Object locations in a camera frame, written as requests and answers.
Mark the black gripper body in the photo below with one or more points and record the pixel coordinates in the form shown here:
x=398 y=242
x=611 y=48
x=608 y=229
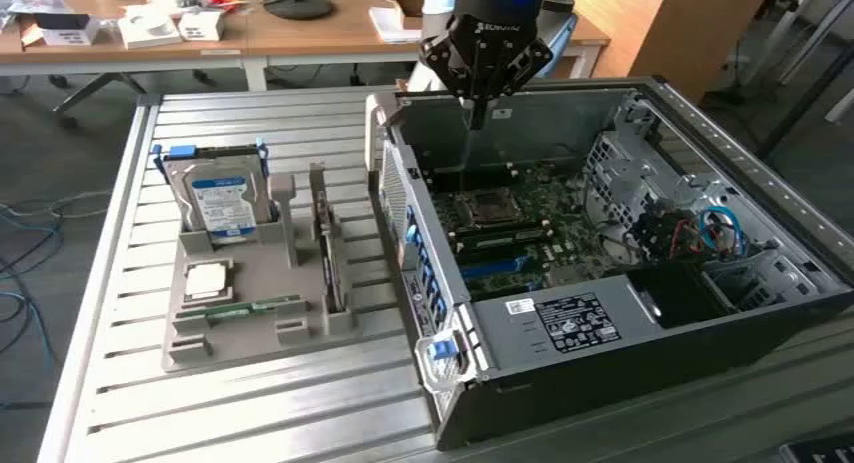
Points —
x=497 y=13

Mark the black graphics card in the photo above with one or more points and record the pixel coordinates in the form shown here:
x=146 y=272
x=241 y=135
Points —
x=330 y=243

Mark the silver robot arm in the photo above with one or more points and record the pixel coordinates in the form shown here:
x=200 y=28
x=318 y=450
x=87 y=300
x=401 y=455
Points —
x=564 y=33

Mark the stack of white papers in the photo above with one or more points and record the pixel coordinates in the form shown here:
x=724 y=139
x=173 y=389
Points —
x=394 y=25

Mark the wooden desk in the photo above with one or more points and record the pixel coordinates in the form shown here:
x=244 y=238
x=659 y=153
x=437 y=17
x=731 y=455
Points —
x=301 y=38

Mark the black round lamp base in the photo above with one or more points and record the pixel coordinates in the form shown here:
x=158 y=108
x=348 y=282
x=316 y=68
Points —
x=298 y=5

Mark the wooden cabinet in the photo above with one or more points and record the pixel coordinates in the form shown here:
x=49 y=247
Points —
x=701 y=43

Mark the silver drive cage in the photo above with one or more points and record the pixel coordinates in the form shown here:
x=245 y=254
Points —
x=621 y=183

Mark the green motherboard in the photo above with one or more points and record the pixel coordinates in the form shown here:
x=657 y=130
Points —
x=568 y=218

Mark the installed RAM stick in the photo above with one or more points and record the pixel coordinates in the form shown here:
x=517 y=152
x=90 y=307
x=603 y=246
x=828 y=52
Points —
x=501 y=238

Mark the small white box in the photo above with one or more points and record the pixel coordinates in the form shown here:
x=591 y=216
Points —
x=201 y=28

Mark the blue expansion slot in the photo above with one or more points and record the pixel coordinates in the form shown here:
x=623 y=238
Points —
x=494 y=269

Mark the hard disk in blue caddy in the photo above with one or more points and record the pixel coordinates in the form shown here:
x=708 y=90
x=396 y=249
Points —
x=221 y=203

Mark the white box with tape roll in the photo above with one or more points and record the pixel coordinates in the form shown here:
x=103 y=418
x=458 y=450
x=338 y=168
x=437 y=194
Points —
x=150 y=30

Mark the black drive bay box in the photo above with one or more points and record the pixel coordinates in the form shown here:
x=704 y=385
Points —
x=675 y=293

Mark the grey parts rack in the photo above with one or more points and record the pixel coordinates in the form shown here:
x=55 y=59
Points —
x=268 y=278

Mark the grey power supply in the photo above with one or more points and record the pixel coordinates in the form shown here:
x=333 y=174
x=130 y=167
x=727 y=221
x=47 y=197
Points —
x=521 y=328

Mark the silver disk bay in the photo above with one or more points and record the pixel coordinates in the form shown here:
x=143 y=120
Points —
x=768 y=278

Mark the silver CPU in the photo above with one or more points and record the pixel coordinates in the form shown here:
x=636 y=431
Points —
x=208 y=280

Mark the white box with black lid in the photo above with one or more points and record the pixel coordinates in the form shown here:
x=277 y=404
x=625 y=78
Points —
x=67 y=33

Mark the green RAM stick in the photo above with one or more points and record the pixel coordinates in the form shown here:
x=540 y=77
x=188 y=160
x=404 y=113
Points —
x=234 y=309

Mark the black open PC case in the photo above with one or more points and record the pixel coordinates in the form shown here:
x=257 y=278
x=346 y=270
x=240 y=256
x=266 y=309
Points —
x=601 y=383

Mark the black keyboard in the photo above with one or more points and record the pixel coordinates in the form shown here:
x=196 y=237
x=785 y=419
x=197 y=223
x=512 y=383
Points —
x=828 y=455

